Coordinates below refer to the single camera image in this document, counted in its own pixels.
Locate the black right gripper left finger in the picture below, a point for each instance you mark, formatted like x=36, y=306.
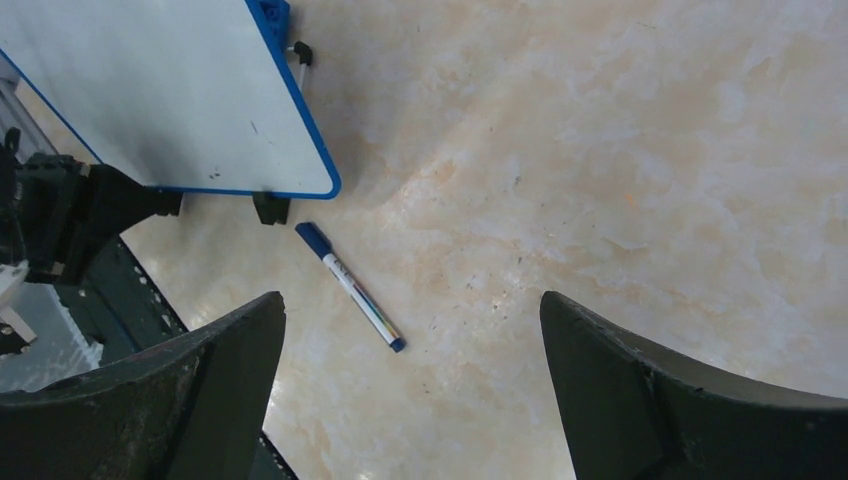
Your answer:
x=191, y=407

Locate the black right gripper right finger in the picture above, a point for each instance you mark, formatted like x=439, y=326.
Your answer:
x=634, y=409

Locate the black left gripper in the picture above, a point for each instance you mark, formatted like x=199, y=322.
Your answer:
x=57, y=214

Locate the blue framed whiteboard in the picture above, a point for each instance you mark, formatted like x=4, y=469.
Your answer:
x=194, y=96

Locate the blue white marker pen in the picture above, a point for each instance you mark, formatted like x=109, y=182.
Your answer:
x=322, y=248

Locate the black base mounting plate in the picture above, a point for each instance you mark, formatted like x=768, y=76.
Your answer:
x=119, y=305

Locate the blue toy car block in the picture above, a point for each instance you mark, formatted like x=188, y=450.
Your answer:
x=277, y=15

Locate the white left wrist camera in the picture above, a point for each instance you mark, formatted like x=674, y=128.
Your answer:
x=16, y=334

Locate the metal wire whiteboard stand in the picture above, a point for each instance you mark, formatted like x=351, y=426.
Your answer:
x=305, y=57

